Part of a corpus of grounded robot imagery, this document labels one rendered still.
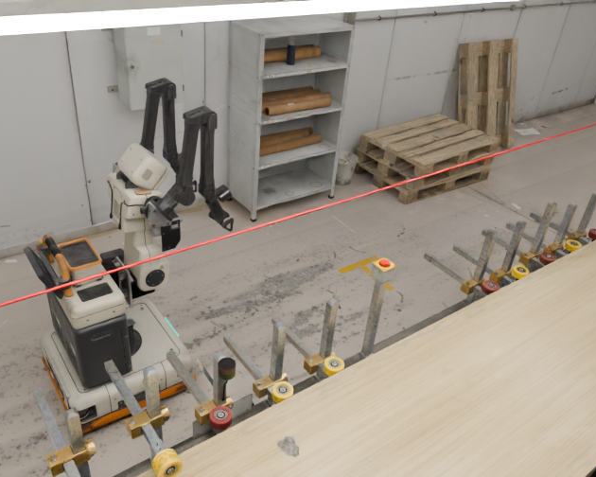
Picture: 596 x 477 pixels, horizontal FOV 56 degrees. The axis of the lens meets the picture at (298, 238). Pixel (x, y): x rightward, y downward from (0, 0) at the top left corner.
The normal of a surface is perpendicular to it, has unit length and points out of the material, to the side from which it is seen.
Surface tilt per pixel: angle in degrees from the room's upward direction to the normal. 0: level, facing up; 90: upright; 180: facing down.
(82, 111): 90
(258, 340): 0
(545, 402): 0
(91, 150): 90
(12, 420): 0
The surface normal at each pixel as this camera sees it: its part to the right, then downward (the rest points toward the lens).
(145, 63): 0.59, 0.48
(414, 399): 0.08, -0.83
